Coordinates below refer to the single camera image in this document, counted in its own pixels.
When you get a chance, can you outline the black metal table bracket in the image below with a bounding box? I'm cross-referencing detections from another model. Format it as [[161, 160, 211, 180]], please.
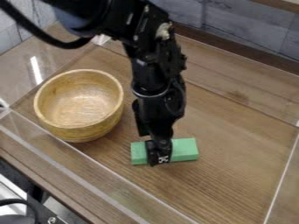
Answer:
[[27, 192, 68, 224]]

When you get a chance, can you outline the green rectangular block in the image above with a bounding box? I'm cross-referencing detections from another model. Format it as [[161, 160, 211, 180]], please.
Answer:
[[131, 138, 200, 165]]

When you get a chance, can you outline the clear acrylic corner bracket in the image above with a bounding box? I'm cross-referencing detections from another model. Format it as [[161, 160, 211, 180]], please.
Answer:
[[92, 34, 111, 46]]

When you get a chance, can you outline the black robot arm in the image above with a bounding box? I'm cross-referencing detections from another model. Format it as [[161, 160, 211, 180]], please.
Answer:
[[0, 0, 187, 166]]

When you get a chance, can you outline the black cable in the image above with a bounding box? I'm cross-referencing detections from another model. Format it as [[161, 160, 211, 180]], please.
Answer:
[[0, 199, 37, 224]]

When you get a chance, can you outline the wooden bowl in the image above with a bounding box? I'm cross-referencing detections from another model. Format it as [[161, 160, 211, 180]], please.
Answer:
[[33, 69, 124, 143]]

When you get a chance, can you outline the clear acrylic tray wall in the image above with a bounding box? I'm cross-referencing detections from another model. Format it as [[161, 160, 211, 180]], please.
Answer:
[[0, 28, 299, 224]]

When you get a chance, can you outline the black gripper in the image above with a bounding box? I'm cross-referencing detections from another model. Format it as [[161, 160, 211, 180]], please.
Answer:
[[132, 79, 187, 166]]

